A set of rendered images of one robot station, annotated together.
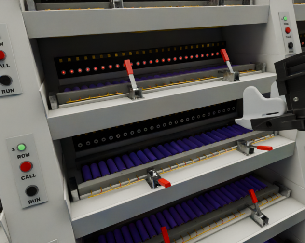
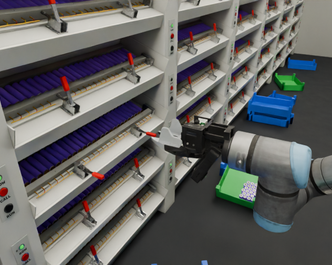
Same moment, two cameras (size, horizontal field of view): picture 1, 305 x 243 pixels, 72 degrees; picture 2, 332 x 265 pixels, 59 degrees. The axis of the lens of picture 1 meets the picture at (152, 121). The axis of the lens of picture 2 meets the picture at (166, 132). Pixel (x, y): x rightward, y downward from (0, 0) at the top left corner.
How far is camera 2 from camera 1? 0.49 m
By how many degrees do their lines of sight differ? 46
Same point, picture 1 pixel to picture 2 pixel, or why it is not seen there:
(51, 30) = (8, 64)
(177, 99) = (101, 107)
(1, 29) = not seen: outside the picture
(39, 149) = (11, 175)
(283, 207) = (151, 164)
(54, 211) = (23, 216)
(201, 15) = (121, 29)
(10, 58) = not seen: outside the picture
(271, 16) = (164, 23)
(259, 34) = (152, 32)
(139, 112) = (76, 124)
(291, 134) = (162, 115)
